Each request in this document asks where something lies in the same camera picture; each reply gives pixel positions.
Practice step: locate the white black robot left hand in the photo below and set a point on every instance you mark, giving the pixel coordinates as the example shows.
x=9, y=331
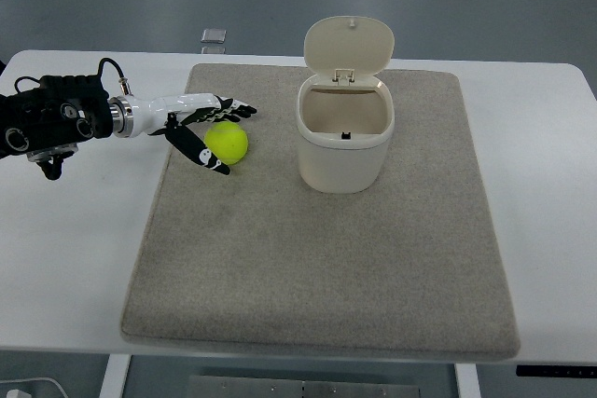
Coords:
x=169, y=116

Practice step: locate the yellow-green tennis ball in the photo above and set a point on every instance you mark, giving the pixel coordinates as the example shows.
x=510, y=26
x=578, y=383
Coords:
x=228, y=141

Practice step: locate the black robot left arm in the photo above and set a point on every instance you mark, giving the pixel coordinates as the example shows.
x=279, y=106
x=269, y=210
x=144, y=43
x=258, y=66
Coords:
x=47, y=117

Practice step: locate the cream lidded bin box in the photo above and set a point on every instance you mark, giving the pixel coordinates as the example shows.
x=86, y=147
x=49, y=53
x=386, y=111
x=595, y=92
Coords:
x=345, y=114

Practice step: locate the lower silver floor plate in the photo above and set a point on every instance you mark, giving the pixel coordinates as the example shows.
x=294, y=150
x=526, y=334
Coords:
x=213, y=50

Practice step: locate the silver floor plate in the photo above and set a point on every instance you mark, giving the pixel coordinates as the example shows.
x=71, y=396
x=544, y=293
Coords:
x=213, y=35
x=213, y=50

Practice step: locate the upper silver floor plate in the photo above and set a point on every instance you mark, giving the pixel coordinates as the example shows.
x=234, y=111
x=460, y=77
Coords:
x=213, y=35

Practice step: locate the beige felt mat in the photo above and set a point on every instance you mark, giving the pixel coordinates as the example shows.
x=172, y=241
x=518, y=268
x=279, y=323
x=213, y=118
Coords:
x=257, y=260

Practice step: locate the white left table leg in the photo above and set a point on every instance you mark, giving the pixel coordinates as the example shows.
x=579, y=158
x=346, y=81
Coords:
x=115, y=376

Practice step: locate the white table leg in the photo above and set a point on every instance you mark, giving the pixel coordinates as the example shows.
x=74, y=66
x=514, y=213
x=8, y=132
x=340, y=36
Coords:
x=115, y=376
x=467, y=381

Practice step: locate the grey metal floor plate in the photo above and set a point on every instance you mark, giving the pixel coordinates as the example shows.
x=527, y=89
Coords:
x=212, y=386

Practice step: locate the white object bottom left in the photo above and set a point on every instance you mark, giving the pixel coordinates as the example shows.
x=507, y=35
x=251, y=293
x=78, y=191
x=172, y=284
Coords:
x=31, y=386

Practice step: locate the white right table leg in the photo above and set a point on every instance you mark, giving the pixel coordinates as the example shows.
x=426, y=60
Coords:
x=467, y=381

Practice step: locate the black table control panel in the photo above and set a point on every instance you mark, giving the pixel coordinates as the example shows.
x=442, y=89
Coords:
x=556, y=371

